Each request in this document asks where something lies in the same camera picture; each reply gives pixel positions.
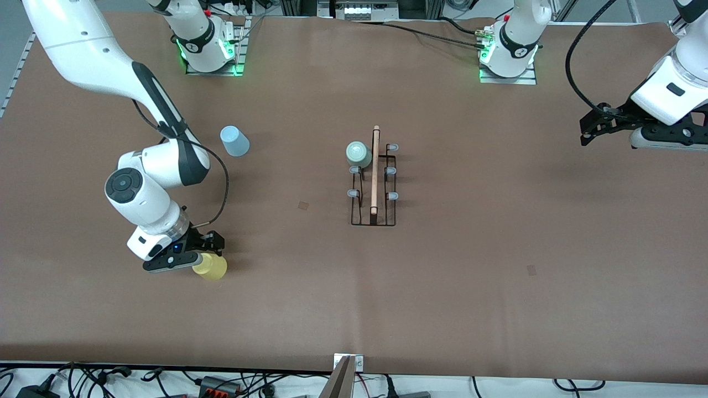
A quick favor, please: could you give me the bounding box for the yellow plastic cup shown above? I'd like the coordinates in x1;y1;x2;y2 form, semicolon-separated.
192;253;228;281

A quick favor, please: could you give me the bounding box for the pale green plastic cup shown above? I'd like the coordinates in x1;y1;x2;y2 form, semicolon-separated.
346;142;372;168

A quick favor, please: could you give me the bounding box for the black wire cup holder rack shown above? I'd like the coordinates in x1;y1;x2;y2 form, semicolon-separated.
347;125;399;227

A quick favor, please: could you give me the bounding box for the light blue plastic cup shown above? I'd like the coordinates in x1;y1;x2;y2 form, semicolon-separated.
220;125;250;157

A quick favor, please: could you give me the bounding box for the black orange terminal block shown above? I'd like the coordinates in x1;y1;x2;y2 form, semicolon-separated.
198;376;242;396

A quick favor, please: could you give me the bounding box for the brown table cover sheet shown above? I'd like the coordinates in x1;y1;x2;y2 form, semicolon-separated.
0;11;708;385

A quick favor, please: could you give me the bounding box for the grey electrical connector box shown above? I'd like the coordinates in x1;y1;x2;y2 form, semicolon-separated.
318;0;399;22

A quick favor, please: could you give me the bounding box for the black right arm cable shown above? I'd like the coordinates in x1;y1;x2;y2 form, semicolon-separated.
133;99;230;227

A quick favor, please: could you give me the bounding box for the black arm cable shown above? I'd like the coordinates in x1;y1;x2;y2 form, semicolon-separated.
133;99;230;227
564;0;617;111

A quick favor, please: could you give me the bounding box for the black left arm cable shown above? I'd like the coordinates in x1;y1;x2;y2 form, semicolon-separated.
564;0;617;111

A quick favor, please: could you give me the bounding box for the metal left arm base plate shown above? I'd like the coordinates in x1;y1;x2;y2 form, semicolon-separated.
479;25;538;85

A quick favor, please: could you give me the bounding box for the brown camera mount post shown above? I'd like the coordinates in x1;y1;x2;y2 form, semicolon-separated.
320;355;357;398

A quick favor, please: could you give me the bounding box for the long black table cable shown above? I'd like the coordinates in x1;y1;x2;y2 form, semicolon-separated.
351;19;487;50

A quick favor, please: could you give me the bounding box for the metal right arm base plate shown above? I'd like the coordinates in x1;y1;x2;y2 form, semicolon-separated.
185;17;247;76

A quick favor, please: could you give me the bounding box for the perforated metal edge rail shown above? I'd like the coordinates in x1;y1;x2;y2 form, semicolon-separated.
0;33;37;117

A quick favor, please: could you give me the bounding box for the black looped floor cable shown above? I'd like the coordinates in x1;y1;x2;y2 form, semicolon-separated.
553;379;606;391

